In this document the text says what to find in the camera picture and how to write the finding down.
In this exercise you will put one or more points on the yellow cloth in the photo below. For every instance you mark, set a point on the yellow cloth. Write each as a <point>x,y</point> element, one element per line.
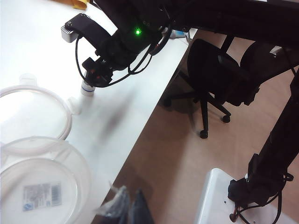
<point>79,3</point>

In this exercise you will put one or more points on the round clear plastic lid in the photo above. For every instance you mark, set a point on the round clear plastic lid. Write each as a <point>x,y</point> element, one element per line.
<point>63,105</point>

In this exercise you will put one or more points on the white robot base platform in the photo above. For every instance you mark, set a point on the white robot base platform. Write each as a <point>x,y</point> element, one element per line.
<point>215,191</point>

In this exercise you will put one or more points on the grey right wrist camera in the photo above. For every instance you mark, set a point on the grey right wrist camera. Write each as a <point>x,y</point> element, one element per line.
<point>70,32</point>

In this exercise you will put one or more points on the small white medicine bottle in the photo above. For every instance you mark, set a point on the small white medicine bottle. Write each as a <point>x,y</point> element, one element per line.
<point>87,95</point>

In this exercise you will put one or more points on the black office chair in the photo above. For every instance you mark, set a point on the black office chair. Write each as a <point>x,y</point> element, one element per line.
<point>210,70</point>

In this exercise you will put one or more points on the round clear plastic box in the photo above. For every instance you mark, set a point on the round clear plastic box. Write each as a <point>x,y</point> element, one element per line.
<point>35,168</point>

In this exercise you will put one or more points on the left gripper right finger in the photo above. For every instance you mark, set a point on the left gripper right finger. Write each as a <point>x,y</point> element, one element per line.
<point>141,212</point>

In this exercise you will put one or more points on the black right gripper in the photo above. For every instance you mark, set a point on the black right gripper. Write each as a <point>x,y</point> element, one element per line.
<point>99,72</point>

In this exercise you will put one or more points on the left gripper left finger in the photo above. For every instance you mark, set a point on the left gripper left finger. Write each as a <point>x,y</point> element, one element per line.
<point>116,210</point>

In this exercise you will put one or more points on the small white blue object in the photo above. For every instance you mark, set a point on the small white blue object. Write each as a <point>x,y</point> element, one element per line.
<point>180,35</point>

